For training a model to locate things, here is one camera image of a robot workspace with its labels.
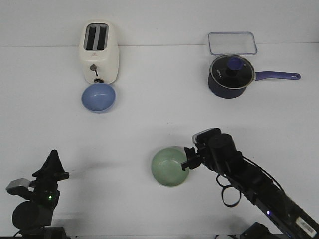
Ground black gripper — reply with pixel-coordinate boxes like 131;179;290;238
31;150;69;211
181;143;224;173

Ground green plastic bowl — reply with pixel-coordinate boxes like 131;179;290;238
151;147;189;187

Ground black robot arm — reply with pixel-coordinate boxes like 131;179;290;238
6;149;69;239
181;129;319;239

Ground blue plastic bowl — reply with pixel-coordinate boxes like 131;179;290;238
81;83;117;113

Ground glass lid with blue knob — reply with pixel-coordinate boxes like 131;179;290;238
210;55;255;90

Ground clear plastic food container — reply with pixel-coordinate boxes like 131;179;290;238
208;31;257;56

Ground white two-slot toaster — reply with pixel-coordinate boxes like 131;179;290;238
79;20;120;84

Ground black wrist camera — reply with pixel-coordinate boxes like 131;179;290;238
192;128;221;144

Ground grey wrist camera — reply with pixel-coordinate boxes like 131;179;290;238
6;178;31;197

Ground black cable loop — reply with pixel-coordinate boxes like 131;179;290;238
216;174;242;207

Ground blue saucepan with handle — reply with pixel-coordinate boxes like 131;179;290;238
207;55;301;99

